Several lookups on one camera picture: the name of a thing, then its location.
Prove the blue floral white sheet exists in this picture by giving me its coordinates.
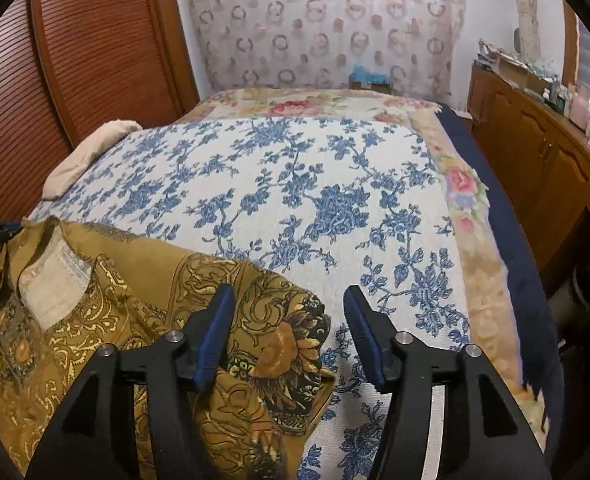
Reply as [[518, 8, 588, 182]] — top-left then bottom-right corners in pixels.
[[27, 116, 471, 480]]

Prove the cardboard box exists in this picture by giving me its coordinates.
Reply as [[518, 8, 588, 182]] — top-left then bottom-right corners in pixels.
[[495, 55, 546, 87]]

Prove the golden brown patterned shirt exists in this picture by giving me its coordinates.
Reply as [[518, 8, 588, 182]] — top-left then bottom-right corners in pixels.
[[0, 216, 333, 480]]

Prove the navy blue bed sheet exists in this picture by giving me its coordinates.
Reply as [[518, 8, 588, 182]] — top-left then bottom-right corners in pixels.
[[435, 105, 566, 441]]

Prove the wooden louvered wardrobe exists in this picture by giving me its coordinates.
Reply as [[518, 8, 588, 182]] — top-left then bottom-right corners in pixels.
[[0, 0, 201, 196]]

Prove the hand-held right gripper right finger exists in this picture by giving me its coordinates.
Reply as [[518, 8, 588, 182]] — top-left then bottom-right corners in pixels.
[[343, 285, 551, 480]]

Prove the cream yellow pillow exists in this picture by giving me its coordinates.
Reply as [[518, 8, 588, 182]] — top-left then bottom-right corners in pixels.
[[42, 119, 143, 200]]

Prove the wooden window frame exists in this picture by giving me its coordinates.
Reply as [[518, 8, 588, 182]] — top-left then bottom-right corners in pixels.
[[562, 0, 582, 86]]

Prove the pink bottle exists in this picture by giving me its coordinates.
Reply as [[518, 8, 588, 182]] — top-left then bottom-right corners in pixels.
[[570, 85, 590, 131]]

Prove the blue cloth on box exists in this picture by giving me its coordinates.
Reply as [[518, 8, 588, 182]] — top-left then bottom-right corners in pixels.
[[349, 64, 392, 94]]

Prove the circle print sheer curtain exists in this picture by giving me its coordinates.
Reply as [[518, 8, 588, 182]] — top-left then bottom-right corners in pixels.
[[175, 0, 468, 106]]

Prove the pink floral bedspread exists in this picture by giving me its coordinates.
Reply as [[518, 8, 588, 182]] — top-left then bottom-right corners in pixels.
[[195, 87, 548, 451]]

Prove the beige patterned side curtain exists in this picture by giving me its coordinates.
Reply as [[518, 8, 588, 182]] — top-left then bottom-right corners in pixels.
[[505, 0, 541, 61]]

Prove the wooden sideboard cabinet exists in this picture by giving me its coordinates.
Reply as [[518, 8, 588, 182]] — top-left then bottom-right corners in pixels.
[[468, 62, 590, 311]]

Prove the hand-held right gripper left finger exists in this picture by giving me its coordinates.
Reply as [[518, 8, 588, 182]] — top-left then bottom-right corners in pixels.
[[25, 284, 236, 480]]

